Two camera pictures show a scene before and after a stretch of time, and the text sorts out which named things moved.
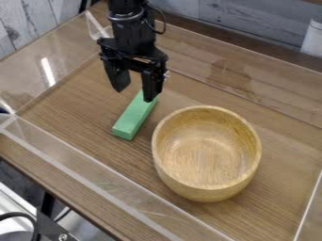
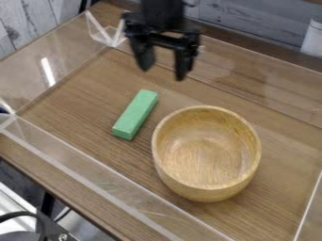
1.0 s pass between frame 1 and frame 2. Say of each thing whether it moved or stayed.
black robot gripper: moved
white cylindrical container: stayed
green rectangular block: stayed
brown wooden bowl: stayed
